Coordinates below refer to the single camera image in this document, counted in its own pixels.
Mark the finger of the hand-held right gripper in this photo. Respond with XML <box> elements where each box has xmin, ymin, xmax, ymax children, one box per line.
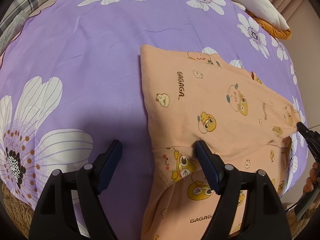
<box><xmin>296</xmin><ymin>122</ymin><xmax>320</xmax><ymax>160</ymax></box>

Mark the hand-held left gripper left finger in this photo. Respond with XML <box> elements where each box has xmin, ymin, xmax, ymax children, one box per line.
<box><xmin>29</xmin><ymin>139</ymin><xmax>123</xmax><ymax>240</ymax></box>

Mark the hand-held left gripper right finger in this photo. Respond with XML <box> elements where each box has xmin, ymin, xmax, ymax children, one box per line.
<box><xmin>194</xmin><ymin>140</ymin><xmax>292</xmax><ymax>240</ymax></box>

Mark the orange cartoon print shirt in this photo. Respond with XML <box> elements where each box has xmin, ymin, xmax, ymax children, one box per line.
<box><xmin>139</xmin><ymin>44</ymin><xmax>307</xmax><ymax>240</ymax></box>

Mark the person's right hand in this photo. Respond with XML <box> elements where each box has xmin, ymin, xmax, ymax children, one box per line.
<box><xmin>303</xmin><ymin>162</ymin><xmax>320</xmax><ymax>193</ymax></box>

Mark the purple floral blanket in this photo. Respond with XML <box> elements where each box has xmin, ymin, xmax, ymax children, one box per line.
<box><xmin>0</xmin><ymin>0</ymin><xmax>309</xmax><ymax>230</ymax></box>

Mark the white goose plush toy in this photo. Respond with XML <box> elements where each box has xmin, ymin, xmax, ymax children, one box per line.
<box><xmin>200</xmin><ymin>0</ymin><xmax>292</xmax><ymax>40</ymax></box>

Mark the grey blanket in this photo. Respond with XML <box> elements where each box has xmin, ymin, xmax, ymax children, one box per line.
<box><xmin>0</xmin><ymin>10</ymin><xmax>25</xmax><ymax>53</ymax></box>

